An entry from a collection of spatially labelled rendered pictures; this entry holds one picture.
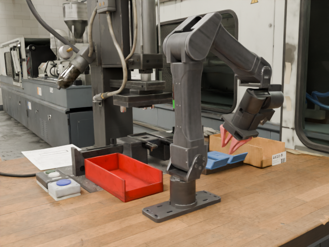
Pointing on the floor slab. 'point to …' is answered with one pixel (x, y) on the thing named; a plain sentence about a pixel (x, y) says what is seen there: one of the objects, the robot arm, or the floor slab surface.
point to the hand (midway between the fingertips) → (227, 148)
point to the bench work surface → (294, 199)
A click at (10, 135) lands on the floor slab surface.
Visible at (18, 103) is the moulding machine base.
